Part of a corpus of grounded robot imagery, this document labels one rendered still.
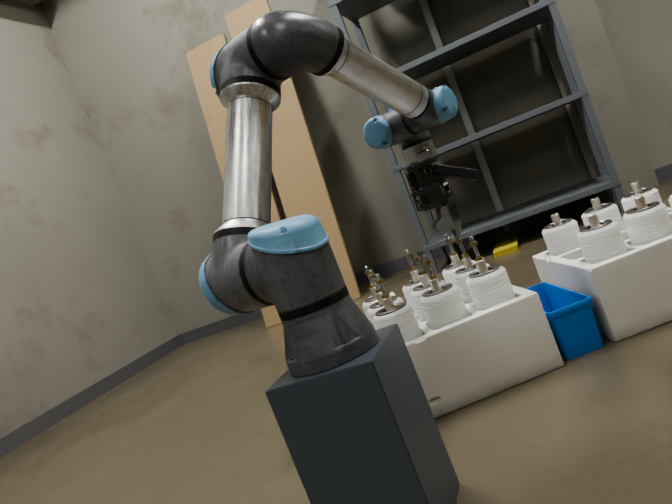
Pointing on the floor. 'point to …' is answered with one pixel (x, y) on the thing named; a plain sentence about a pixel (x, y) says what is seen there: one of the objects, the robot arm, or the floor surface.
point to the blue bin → (569, 319)
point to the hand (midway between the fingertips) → (459, 232)
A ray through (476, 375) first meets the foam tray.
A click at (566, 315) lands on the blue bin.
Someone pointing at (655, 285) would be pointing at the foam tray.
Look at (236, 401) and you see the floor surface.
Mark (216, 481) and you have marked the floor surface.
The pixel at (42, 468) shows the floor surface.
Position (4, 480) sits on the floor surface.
